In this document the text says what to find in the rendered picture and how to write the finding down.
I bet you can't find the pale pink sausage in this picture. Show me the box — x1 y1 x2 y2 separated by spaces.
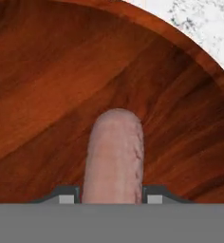
81 107 145 205

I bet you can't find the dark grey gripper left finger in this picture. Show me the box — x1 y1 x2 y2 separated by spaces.
30 185 82 205

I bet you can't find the brown wooden bowl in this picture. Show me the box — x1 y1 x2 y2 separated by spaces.
0 0 224 205

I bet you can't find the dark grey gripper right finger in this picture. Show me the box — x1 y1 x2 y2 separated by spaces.
141 185 193 205

